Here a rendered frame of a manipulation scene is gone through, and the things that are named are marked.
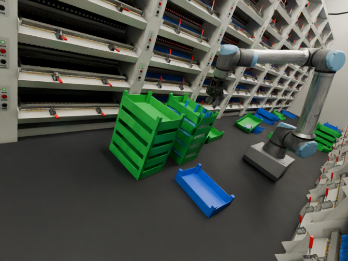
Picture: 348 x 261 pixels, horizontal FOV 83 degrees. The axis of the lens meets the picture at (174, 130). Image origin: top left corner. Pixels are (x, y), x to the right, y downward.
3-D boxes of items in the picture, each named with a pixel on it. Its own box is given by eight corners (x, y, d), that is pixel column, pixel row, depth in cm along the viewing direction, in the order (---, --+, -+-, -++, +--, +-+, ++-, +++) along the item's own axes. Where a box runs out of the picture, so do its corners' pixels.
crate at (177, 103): (214, 122, 136) (219, 112, 133) (198, 126, 121) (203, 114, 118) (183, 102, 151) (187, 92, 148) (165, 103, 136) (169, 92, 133)
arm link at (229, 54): (243, 49, 102) (225, 47, 100) (234, 72, 110) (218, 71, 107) (235, 44, 109) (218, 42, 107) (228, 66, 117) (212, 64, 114)
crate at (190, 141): (204, 141, 143) (209, 132, 140) (188, 146, 128) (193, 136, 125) (176, 120, 158) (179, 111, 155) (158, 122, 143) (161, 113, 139)
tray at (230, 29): (251, 45, 212) (258, 38, 206) (223, 30, 168) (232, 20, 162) (240, 33, 219) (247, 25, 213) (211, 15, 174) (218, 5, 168)
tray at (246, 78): (256, 85, 281) (263, 77, 272) (237, 81, 236) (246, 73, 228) (247, 74, 287) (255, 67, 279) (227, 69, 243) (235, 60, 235)
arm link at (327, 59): (297, 146, 162) (330, 48, 129) (315, 159, 147) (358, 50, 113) (281, 148, 159) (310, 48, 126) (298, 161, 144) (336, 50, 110)
